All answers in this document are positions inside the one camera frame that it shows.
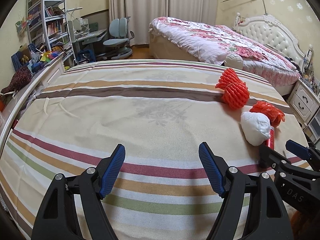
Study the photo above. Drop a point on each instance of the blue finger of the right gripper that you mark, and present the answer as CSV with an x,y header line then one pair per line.
x,y
297,149
266,157

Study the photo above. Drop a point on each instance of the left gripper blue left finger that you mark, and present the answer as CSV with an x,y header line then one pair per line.
x,y
108,170

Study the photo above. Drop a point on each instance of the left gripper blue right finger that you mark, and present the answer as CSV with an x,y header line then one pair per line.
x,y
214,167

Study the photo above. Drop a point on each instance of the red cylindrical bottle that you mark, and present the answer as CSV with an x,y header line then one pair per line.
x,y
270,141

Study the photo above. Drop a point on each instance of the plastic drawer unit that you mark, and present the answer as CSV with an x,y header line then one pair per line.
x,y
312,130

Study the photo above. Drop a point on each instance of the white crumpled paper ball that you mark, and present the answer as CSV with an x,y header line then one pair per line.
x,y
256,127

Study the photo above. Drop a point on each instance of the red mesh net bag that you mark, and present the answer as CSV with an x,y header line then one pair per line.
x,y
275,115

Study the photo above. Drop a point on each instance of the white nightstand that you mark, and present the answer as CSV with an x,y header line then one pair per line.
x,y
304,101

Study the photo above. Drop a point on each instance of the red foam fruit net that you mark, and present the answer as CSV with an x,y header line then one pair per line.
x,y
235,91

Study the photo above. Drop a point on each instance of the striped bed sheet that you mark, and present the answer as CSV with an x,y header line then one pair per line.
x,y
160,110

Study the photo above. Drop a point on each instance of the white tufted headboard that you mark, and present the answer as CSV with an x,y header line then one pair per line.
x,y
270,32

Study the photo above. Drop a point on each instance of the floral bed quilt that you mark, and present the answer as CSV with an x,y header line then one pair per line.
x,y
211,44

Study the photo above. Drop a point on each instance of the grey study desk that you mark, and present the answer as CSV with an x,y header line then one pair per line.
x,y
82,38

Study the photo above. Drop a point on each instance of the teal desk chair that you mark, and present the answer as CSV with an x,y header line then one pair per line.
x,y
119,44

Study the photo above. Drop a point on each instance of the white bookshelf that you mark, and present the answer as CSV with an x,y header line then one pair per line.
x,y
48,29

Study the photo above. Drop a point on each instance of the beige curtains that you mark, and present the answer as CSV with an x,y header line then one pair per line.
x,y
142,12

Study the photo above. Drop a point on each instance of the white bed frame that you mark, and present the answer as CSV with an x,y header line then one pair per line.
x,y
162,48

